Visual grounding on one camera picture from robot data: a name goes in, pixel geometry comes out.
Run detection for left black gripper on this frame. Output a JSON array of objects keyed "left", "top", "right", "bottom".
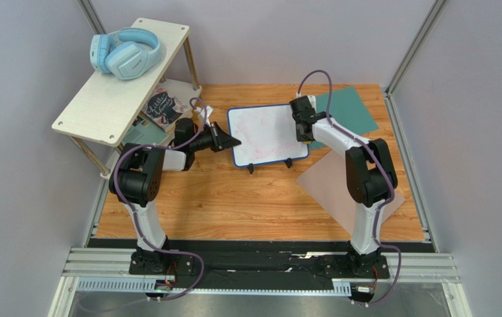
[{"left": 190, "top": 122, "right": 240, "bottom": 153}]

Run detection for dark floral book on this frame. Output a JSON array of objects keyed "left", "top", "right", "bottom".
[{"left": 142, "top": 85, "right": 193, "bottom": 133}]

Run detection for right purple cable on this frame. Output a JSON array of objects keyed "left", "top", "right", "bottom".
[{"left": 297, "top": 69, "right": 403, "bottom": 307}]

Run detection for teal book under shelf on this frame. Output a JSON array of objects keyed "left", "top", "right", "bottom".
[{"left": 122, "top": 116, "right": 172, "bottom": 146}]

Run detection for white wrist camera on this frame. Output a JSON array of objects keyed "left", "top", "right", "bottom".
[
  {"left": 296, "top": 92, "right": 317, "bottom": 109},
  {"left": 195, "top": 108, "right": 212, "bottom": 125}
]

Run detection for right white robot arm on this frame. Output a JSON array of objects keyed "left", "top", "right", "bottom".
[{"left": 289, "top": 94, "right": 398, "bottom": 275}]

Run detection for purple cable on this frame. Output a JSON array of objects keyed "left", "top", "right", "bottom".
[
  {"left": 112, "top": 97, "right": 210, "bottom": 304},
  {"left": 297, "top": 69, "right": 403, "bottom": 307}
]

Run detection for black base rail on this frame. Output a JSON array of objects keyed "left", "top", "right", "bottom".
[{"left": 129, "top": 240, "right": 390, "bottom": 291}]

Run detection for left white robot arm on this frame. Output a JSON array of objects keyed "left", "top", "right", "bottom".
[{"left": 109, "top": 118, "right": 242, "bottom": 273}]

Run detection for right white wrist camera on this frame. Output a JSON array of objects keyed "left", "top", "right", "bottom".
[{"left": 296, "top": 92, "right": 317, "bottom": 109}]

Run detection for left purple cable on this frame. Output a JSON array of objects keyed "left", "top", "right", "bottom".
[{"left": 112, "top": 97, "right": 210, "bottom": 304}]

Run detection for pinkish grey mat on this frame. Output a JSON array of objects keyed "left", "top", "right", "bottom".
[{"left": 295, "top": 149, "right": 407, "bottom": 236}]

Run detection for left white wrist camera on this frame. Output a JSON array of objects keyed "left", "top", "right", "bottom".
[{"left": 195, "top": 108, "right": 212, "bottom": 125}]

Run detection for blue framed whiteboard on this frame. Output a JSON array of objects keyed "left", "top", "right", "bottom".
[{"left": 227, "top": 104, "right": 310, "bottom": 168}]

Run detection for white two-tier shelf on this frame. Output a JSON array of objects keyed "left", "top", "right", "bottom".
[{"left": 52, "top": 18, "right": 202, "bottom": 179}]

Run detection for teal mat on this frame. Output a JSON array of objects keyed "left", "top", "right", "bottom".
[{"left": 329, "top": 87, "right": 379, "bottom": 135}]

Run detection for light blue headphones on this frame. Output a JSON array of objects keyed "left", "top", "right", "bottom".
[{"left": 89, "top": 28, "right": 164, "bottom": 81}]

